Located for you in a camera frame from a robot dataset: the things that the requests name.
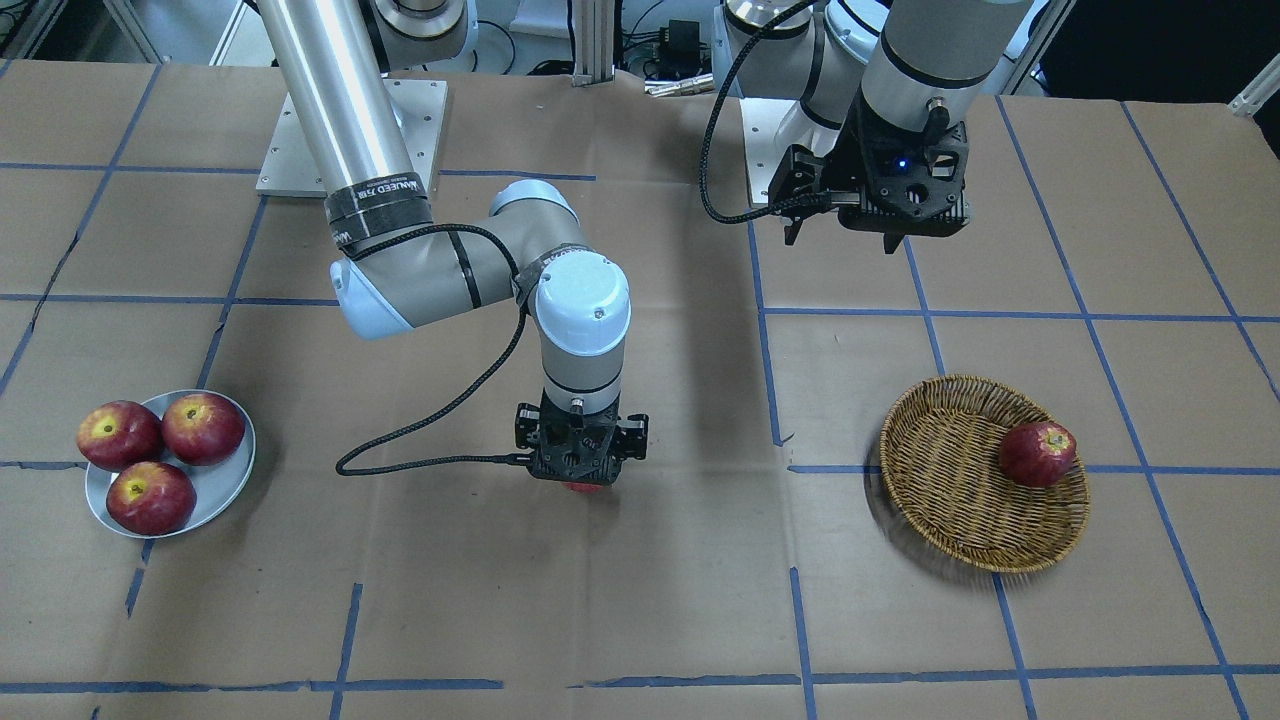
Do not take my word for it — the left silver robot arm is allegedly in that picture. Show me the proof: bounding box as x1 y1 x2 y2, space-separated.
698 1 1030 254

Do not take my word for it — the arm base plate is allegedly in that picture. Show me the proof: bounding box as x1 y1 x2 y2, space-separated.
740 97 840 210
256 78 449 199

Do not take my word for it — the red apple on plate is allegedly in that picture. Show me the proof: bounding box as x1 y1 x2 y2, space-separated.
106 461 197 537
161 391 246 468
76 400 165 471

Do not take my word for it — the aluminium frame post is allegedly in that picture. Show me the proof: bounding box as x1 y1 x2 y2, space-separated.
566 1 620 88

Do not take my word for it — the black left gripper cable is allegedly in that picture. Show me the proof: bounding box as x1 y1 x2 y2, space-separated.
699 0 831 225

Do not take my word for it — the red apple on plate outer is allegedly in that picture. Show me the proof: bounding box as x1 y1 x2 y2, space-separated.
106 461 197 537

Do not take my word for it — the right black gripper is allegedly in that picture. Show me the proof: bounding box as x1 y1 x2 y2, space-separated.
515 395 649 487

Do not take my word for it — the yellow red apple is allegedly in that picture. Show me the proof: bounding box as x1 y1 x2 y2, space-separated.
561 482 608 495

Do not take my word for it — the red apple on plate far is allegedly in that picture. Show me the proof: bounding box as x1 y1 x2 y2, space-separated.
161 391 246 468

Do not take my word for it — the dark red apple in basket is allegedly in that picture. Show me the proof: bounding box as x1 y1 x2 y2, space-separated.
997 421 1076 489

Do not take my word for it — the light blue plate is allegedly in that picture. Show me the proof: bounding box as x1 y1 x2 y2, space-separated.
84 388 257 539

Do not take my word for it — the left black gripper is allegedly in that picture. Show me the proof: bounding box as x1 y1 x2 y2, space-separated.
767 96 972 255

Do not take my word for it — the brown wicker basket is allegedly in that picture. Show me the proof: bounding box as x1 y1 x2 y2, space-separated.
878 374 1092 574

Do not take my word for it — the red apple on plate middle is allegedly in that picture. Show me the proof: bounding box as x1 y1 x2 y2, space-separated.
76 400 165 471

